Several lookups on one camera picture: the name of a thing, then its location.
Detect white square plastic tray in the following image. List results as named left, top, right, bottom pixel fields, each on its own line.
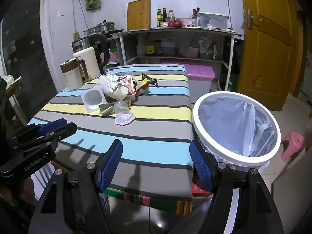
left=83, top=86, right=108, bottom=112

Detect yellow label oil bottle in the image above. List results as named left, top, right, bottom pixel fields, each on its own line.
left=145, top=38, right=156, bottom=55

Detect multicolour striped cloth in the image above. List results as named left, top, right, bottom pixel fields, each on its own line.
left=105, top=187, right=193, bottom=215

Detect clear plastic bin liner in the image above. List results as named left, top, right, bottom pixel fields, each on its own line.
left=197, top=96, right=276, bottom=168

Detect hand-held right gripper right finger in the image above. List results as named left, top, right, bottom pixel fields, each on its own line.
left=189, top=139, right=284, bottom=234

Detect crumpled plastic bags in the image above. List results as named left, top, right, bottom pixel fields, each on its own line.
left=199, top=35, right=217, bottom=54

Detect brown snack wrapper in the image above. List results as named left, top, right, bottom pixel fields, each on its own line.
left=141, top=73, right=158, bottom=86

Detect white shelf unit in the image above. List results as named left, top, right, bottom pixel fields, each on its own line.
left=111, top=27, right=238, bottom=92

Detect metal door handle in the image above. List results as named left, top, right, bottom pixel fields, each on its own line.
left=246, top=9, right=262, bottom=28

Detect dark glass door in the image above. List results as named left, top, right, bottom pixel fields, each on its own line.
left=0, top=0, right=59, bottom=127

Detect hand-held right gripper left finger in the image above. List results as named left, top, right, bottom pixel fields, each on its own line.
left=30, top=139, right=123, bottom=234

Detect purple plastic jug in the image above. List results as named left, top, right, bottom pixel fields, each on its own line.
left=161, top=37, right=176, bottom=56

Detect red strawberry milk carton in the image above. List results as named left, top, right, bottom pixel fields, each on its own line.
left=119, top=74, right=137, bottom=101

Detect steel steamer pot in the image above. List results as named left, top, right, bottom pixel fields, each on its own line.
left=96, top=20, right=115, bottom=33

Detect red cardboard box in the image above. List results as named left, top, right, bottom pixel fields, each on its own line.
left=191, top=179, right=213, bottom=197

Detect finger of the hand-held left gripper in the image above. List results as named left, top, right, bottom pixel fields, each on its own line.
left=13, top=122, right=78, bottom=152
left=14, top=118, right=68, bottom=141

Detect yellow wooden door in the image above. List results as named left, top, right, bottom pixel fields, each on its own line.
left=238, top=0, right=300, bottom=111

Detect clear lidded storage container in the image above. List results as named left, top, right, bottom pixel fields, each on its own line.
left=197, top=12, right=229, bottom=28

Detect white round trash bin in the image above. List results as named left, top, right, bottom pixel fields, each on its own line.
left=192, top=91, right=281, bottom=176

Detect pink plastic stool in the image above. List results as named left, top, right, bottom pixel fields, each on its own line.
left=280, top=131, right=306, bottom=162

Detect red snack wrapper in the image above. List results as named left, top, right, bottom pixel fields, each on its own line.
left=135, top=82, right=150, bottom=95

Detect stainless electric kettle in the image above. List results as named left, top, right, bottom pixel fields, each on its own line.
left=71, top=33, right=109, bottom=72

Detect wooden cutting board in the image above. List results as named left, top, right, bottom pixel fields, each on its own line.
left=127, top=0, right=151, bottom=31

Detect clear plastic cup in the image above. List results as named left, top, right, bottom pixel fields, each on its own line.
left=114, top=100, right=136, bottom=126

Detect cream rectangular box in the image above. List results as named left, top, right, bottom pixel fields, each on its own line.
left=73, top=46, right=101, bottom=82

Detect pink lid storage box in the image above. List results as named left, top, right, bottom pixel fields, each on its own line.
left=162, top=62, right=216, bottom=103

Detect striped tablecloth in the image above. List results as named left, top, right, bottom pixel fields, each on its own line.
left=27, top=63, right=195, bottom=203

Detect white crumpled plastic bag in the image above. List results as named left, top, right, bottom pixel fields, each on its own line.
left=98, top=73, right=129, bottom=100

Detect white plastic bottle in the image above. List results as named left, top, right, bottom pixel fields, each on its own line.
left=136, top=36, right=146, bottom=56

